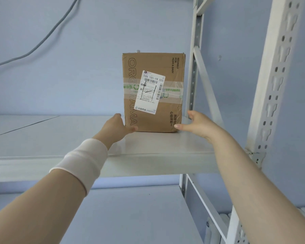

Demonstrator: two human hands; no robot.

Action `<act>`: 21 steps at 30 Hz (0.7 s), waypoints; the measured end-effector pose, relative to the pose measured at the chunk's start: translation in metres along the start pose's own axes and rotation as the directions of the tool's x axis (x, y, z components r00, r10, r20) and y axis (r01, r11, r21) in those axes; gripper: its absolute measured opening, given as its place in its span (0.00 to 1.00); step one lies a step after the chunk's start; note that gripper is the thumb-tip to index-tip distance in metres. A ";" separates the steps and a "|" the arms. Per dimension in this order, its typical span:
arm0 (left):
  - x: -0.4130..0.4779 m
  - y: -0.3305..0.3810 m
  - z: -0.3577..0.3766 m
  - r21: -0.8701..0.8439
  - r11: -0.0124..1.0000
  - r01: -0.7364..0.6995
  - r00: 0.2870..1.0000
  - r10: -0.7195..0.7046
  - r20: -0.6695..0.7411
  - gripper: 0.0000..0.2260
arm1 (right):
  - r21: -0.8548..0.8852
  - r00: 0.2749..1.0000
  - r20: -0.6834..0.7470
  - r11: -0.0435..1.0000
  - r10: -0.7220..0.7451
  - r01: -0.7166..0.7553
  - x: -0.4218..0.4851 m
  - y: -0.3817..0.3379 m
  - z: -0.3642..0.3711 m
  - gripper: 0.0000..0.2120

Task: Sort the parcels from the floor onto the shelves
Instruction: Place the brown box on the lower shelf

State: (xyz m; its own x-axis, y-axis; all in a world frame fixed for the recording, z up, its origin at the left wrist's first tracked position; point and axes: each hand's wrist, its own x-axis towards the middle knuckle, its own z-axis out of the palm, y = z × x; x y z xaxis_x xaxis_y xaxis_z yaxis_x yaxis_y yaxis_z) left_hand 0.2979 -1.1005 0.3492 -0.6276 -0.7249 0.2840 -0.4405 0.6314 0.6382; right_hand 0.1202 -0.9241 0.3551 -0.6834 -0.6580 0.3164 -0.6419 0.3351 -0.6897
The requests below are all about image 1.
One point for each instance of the person's right hand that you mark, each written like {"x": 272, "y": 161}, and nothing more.
{"x": 203, "y": 127}

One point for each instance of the person's left hand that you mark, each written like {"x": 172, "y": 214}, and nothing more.
{"x": 114, "y": 129}

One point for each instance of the white metal shelf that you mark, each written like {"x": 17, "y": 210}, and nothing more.
{"x": 155, "y": 149}

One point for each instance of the Orgamama cardboard box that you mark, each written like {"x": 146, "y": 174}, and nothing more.
{"x": 167, "y": 71}

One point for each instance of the person's left forearm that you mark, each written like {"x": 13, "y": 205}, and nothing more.
{"x": 35, "y": 208}

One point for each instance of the person's right forearm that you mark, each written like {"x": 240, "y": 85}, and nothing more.
{"x": 256, "y": 188}

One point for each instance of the white radiator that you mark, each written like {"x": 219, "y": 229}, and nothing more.
{"x": 210, "y": 233}

